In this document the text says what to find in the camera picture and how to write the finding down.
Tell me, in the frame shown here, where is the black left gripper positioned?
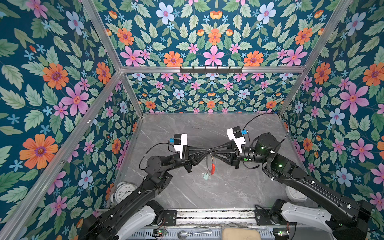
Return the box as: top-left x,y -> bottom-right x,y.
164,144 -> 210,175

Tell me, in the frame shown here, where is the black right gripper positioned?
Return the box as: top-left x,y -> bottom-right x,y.
213,141 -> 270,171

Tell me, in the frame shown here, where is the large keyring with red grip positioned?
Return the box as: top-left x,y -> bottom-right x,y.
209,152 -> 216,175

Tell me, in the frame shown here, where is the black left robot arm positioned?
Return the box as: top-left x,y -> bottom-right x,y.
79,146 -> 210,240

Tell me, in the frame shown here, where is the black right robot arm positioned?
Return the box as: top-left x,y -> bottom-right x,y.
210,133 -> 372,240

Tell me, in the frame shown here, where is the white square clock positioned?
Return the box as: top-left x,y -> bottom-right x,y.
285,186 -> 308,203

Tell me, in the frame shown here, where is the round white alarm clock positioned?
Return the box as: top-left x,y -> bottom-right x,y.
111,182 -> 137,205

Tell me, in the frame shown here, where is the metal spoon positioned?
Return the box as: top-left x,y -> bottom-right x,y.
178,230 -> 213,240

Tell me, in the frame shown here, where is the beige foam pad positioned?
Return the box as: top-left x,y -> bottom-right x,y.
221,228 -> 262,240

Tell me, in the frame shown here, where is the aluminium horizontal back bar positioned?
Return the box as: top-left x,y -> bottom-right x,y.
120,66 -> 305,74

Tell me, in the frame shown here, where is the aluminium left diagonal bar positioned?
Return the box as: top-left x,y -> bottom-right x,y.
1,70 -> 123,240

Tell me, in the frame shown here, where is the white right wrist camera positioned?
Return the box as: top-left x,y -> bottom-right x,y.
227,126 -> 247,154

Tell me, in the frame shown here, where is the black left camera cable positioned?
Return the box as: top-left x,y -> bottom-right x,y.
138,142 -> 175,170

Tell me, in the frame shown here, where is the black camera cable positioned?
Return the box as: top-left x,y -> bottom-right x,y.
138,142 -> 175,170
242,112 -> 290,143

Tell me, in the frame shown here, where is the black right camera cable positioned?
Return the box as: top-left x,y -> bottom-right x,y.
242,112 -> 290,143

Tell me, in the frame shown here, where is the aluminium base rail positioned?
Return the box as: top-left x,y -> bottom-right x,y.
98,207 -> 301,230

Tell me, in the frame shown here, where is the black hook rail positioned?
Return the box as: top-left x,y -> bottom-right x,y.
179,66 -> 243,75

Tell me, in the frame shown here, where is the aluminium frame post back right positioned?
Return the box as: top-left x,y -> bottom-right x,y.
278,0 -> 353,115

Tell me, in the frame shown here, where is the aluminium frame post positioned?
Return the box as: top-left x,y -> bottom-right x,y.
82,1 -> 143,119
278,0 -> 353,115

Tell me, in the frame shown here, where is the aluminium frame post back left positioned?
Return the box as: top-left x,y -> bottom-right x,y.
82,1 -> 143,119

